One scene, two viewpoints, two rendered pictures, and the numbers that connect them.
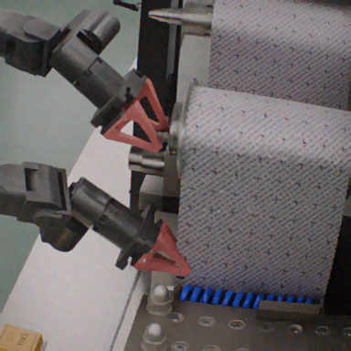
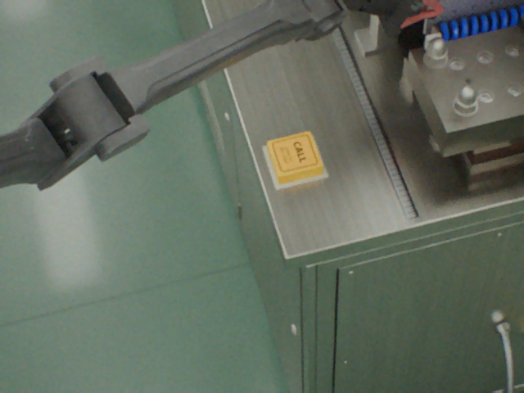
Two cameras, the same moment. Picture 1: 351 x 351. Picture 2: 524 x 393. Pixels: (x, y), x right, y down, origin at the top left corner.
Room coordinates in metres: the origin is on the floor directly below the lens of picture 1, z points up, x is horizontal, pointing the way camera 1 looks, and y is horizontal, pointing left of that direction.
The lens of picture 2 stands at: (0.14, 0.61, 2.27)
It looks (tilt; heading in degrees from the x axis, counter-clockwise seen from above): 56 degrees down; 340
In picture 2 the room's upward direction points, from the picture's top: 4 degrees counter-clockwise
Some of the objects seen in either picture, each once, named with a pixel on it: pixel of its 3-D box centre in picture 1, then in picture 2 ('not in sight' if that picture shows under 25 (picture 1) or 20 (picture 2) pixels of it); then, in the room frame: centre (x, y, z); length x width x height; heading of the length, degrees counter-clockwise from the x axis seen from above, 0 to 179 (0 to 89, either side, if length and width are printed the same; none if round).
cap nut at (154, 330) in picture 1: (154, 335); (467, 97); (0.94, 0.01, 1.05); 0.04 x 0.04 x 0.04
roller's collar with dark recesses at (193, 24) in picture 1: (202, 19); not in sight; (1.41, -0.03, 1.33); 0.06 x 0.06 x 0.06; 82
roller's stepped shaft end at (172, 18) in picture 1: (166, 15); not in sight; (1.42, 0.03, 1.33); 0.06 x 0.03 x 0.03; 82
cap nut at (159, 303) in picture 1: (159, 296); (436, 50); (1.03, 0.01, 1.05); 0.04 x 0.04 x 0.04
